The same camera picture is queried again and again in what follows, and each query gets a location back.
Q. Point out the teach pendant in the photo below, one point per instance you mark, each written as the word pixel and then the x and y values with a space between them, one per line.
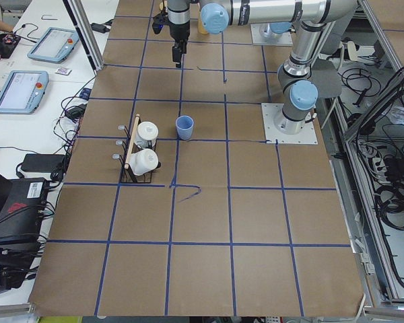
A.
pixel 54 46
pixel 23 91

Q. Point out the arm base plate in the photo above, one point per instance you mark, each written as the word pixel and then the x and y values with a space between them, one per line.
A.
pixel 279 129
pixel 272 34

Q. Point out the upper white mug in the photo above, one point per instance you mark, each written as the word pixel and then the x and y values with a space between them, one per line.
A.
pixel 147 134

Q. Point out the black computer box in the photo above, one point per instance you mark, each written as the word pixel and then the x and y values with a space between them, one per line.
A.
pixel 21 204

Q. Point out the lower teach pendant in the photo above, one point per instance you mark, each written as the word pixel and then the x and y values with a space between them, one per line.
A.
pixel 23 91

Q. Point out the black power adapter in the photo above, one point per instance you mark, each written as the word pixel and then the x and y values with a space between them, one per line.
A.
pixel 42 163

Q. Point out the light blue plastic cup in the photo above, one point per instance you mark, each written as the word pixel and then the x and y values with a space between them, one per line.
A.
pixel 184 127

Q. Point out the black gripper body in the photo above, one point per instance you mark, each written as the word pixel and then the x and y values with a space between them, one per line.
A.
pixel 179 31

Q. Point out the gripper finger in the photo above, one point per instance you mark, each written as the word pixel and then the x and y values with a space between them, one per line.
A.
pixel 177 56
pixel 183 47

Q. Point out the aluminium frame post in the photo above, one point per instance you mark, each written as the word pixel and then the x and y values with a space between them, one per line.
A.
pixel 83 28

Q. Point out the black wire mug rack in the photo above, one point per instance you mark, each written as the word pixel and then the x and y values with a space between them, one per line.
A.
pixel 128 146

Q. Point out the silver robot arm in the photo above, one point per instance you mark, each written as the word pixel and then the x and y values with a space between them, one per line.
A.
pixel 300 93

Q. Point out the lower white mug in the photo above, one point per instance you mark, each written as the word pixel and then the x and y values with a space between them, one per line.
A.
pixel 144 161

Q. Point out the grey office chair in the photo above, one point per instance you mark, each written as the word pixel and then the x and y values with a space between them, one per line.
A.
pixel 324 73

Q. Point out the white mug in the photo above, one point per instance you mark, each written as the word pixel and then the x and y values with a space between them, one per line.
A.
pixel 147 134
pixel 144 161

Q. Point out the bamboo chopstick holder cup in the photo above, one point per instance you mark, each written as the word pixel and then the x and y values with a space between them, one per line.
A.
pixel 201 28

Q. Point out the upper teach pendant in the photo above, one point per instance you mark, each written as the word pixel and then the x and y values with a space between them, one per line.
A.
pixel 54 46

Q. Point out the small black power brick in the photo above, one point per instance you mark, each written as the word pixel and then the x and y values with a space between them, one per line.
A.
pixel 101 28

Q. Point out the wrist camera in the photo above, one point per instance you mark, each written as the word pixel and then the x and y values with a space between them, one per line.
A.
pixel 159 21

